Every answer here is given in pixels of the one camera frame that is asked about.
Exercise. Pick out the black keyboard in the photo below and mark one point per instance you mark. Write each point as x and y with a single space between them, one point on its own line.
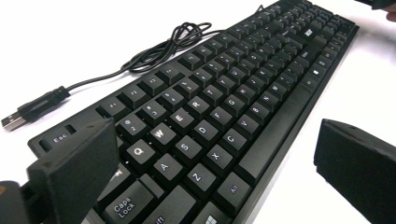
218 93

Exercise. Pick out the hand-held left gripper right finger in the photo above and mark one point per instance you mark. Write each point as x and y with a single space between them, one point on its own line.
358 168

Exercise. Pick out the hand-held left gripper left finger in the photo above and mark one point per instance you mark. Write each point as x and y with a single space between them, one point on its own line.
74 168

